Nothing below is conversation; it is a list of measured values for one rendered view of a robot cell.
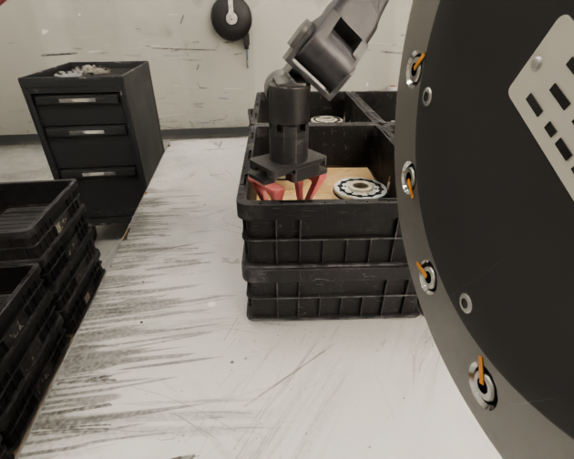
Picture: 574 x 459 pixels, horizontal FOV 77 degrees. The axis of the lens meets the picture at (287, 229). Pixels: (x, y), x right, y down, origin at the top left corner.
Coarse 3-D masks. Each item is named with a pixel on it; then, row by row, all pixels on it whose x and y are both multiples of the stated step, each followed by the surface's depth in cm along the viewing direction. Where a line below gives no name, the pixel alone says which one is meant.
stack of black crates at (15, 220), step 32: (0, 192) 138; (32, 192) 140; (64, 192) 130; (0, 224) 131; (32, 224) 110; (64, 224) 129; (0, 256) 111; (32, 256) 112; (64, 256) 128; (96, 256) 153; (64, 288) 127; (96, 288) 151; (64, 320) 127
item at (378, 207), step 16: (256, 128) 80; (384, 128) 79; (240, 192) 51; (240, 208) 49; (256, 208) 48; (272, 208) 48; (288, 208) 48; (304, 208) 49; (320, 208) 49; (336, 208) 49; (352, 208) 49; (368, 208) 49; (384, 208) 49
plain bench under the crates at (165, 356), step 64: (192, 192) 105; (128, 256) 78; (192, 256) 78; (128, 320) 62; (192, 320) 62; (384, 320) 62; (64, 384) 51; (128, 384) 51; (192, 384) 51; (256, 384) 51; (320, 384) 51; (384, 384) 51; (448, 384) 51; (64, 448) 43; (128, 448) 43; (192, 448) 43; (256, 448) 43; (320, 448) 43; (384, 448) 43; (448, 448) 43
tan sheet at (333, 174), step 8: (328, 168) 86; (336, 168) 86; (344, 168) 86; (352, 168) 86; (360, 168) 86; (328, 176) 82; (336, 176) 82; (344, 176) 82; (352, 176) 82; (360, 176) 82; (368, 176) 82; (328, 184) 78; (288, 192) 75; (304, 192) 75; (320, 192) 75; (328, 192) 75
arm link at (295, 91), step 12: (276, 84) 47; (288, 84) 47; (300, 84) 47; (276, 96) 47; (288, 96) 47; (300, 96) 47; (276, 108) 48; (288, 108) 47; (300, 108) 48; (276, 120) 49; (288, 120) 48; (300, 120) 49
